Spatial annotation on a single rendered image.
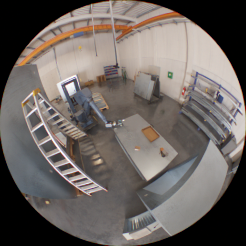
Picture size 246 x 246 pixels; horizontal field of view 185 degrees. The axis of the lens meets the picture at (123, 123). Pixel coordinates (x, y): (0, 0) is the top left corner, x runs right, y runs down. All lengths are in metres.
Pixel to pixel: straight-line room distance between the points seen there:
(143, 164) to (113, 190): 1.13
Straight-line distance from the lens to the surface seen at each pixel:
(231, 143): 4.92
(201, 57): 5.29
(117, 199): 2.30
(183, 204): 0.86
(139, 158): 1.67
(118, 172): 2.26
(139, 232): 1.77
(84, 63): 11.91
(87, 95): 1.95
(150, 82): 4.15
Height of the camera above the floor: 2.22
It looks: 45 degrees down
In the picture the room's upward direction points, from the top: 6 degrees counter-clockwise
